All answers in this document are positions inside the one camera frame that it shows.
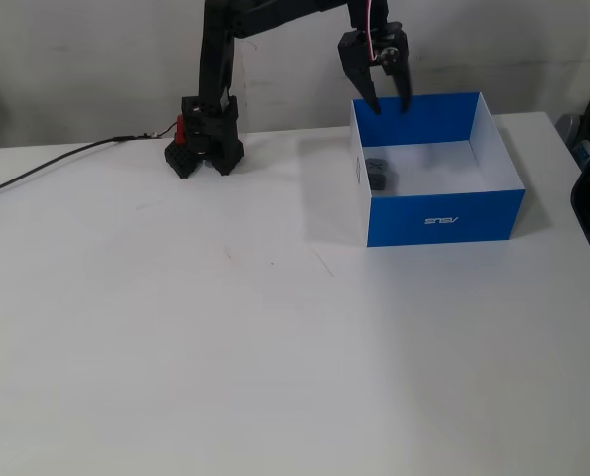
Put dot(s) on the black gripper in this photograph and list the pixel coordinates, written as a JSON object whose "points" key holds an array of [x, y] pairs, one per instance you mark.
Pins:
{"points": [[355, 56]]}

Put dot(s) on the gray block with cutouts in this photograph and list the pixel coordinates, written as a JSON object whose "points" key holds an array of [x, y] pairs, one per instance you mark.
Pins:
{"points": [[380, 179]]}

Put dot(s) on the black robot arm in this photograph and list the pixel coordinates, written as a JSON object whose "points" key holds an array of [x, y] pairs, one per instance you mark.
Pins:
{"points": [[215, 74]]}

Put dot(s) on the blue and white cardboard box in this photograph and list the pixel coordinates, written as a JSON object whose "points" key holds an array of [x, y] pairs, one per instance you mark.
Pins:
{"points": [[438, 220]]}

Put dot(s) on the gray item with blue label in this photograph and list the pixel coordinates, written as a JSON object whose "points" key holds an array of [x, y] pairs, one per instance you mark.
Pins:
{"points": [[569, 126]]}

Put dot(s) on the red clamp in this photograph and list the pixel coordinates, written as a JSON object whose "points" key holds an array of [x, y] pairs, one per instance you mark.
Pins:
{"points": [[180, 130]]}

